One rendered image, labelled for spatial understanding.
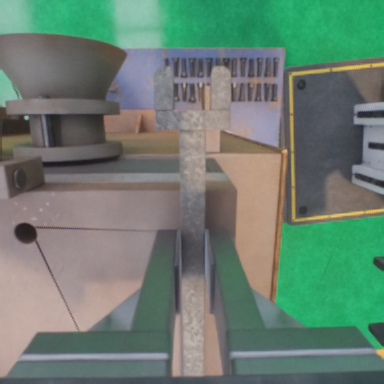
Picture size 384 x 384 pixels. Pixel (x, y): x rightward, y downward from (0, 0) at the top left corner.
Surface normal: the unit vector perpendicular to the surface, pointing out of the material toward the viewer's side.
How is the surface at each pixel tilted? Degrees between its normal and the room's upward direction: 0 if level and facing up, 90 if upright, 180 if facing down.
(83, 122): 41
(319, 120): 0
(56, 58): 36
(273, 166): 0
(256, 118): 0
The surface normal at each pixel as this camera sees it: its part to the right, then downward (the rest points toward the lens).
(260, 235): 0.02, 0.25
